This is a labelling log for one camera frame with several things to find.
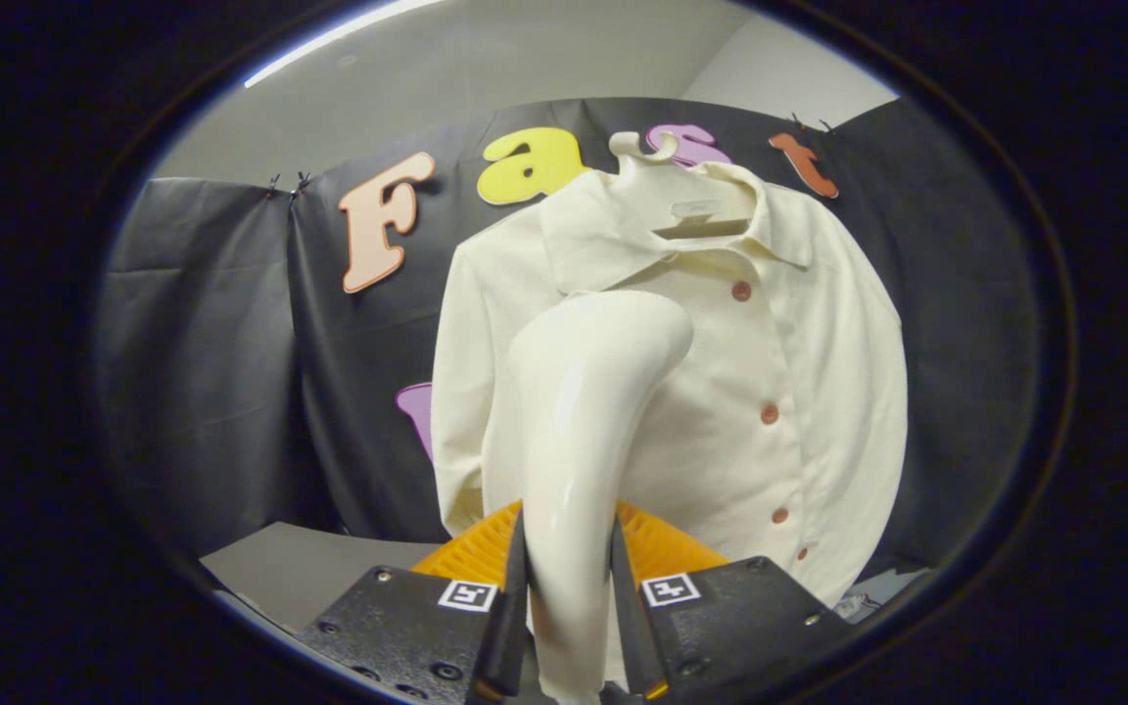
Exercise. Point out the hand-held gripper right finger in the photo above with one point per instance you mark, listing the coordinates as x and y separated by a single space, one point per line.
631 636

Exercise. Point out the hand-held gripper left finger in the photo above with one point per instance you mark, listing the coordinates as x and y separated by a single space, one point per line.
508 646

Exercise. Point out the cream button-up shirt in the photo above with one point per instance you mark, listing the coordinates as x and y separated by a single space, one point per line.
721 372

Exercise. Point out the white plastic clothes hanger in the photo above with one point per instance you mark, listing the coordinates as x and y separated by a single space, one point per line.
662 186

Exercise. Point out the grey cabinet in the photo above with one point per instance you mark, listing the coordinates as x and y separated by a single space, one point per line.
309 568

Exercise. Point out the black backdrop cloth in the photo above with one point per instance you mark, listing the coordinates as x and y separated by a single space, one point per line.
211 372

